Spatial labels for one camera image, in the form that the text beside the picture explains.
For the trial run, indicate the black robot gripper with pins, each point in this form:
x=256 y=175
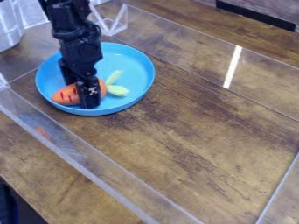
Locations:
x=81 y=53

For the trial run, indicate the orange toy carrot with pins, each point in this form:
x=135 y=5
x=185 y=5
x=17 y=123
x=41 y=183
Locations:
x=67 y=95

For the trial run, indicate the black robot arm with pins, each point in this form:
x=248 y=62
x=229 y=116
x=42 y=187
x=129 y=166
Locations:
x=67 y=12

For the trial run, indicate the blue round plastic tray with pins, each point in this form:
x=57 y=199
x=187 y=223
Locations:
x=121 y=58

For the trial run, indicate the white checked curtain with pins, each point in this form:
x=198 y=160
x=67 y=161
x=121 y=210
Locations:
x=19 y=15

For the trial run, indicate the dark baseboard strip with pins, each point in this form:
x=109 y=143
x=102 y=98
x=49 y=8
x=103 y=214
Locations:
x=277 y=22

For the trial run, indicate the clear acrylic barrier wall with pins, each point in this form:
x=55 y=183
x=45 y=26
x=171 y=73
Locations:
x=203 y=153

